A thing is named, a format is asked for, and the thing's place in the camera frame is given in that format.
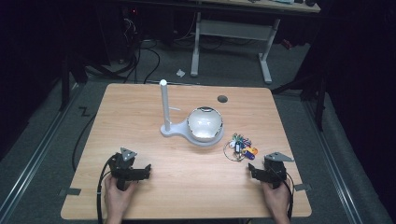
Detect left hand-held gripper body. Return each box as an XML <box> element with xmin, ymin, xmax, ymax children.
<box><xmin>108</xmin><ymin>147</ymin><xmax>138</xmax><ymax>191</ymax></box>

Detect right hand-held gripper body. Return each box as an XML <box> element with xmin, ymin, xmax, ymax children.
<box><xmin>263</xmin><ymin>151</ymin><xmax>295</xmax><ymax>189</ymax></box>

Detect person's right hand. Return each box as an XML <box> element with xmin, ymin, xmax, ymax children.
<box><xmin>261</xmin><ymin>177</ymin><xmax>292</xmax><ymax>218</ymax></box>

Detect person's left hand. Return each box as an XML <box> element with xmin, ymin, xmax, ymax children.
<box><xmin>104</xmin><ymin>175</ymin><xmax>138</xmax><ymax>218</ymax></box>

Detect grey tape strip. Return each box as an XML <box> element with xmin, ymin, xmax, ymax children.
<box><xmin>293</xmin><ymin>183</ymin><xmax>313</xmax><ymax>192</ymax></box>
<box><xmin>58</xmin><ymin>188</ymin><xmax>82</xmax><ymax>197</ymax></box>

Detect shiny silver bowl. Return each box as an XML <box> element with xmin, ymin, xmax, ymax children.
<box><xmin>187</xmin><ymin>105</ymin><xmax>224</xmax><ymax>144</ymax></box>

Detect dark metal stand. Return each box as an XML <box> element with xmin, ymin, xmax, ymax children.
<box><xmin>58</xmin><ymin>54</ymin><xmax>89</xmax><ymax>112</ymax></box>
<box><xmin>270</xmin><ymin>60</ymin><xmax>329</xmax><ymax>132</ymax></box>

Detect key ring with coloured tags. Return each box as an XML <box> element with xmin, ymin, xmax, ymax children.
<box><xmin>222</xmin><ymin>133</ymin><xmax>259</xmax><ymax>163</ymax></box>

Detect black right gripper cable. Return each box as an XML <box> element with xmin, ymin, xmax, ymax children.
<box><xmin>283</xmin><ymin>172</ymin><xmax>295</xmax><ymax>221</ymax></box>

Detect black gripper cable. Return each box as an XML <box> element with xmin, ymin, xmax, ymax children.
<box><xmin>95</xmin><ymin>154</ymin><xmax>119</xmax><ymax>224</ymax></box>
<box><xmin>283</xmin><ymin>172</ymin><xmax>295</xmax><ymax>221</ymax></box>

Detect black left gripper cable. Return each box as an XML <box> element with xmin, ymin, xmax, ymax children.
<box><xmin>95</xmin><ymin>154</ymin><xmax>119</xmax><ymax>224</ymax></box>

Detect white stand with post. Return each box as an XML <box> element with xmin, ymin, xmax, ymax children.
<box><xmin>159</xmin><ymin>78</ymin><xmax>225</xmax><ymax>147</ymax></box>

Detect thin black floor cable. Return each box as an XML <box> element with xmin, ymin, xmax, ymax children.
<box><xmin>71</xmin><ymin>113</ymin><xmax>98</xmax><ymax>173</ymax></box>

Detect metal floor rail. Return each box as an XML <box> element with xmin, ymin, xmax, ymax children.
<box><xmin>0</xmin><ymin>83</ymin><xmax>82</xmax><ymax>224</ymax></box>
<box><xmin>304</xmin><ymin>98</ymin><xmax>363</xmax><ymax>224</ymax></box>

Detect bundle of black floor cables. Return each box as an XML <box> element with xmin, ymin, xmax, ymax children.
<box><xmin>120</xmin><ymin>17</ymin><xmax>162</xmax><ymax>85</ymax></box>

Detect wooden desk with white frame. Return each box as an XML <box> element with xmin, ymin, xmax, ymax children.
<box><xmin>118</xmin><ymin>0</ymin><xmax>321</xmax><ymax>85</ymax></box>

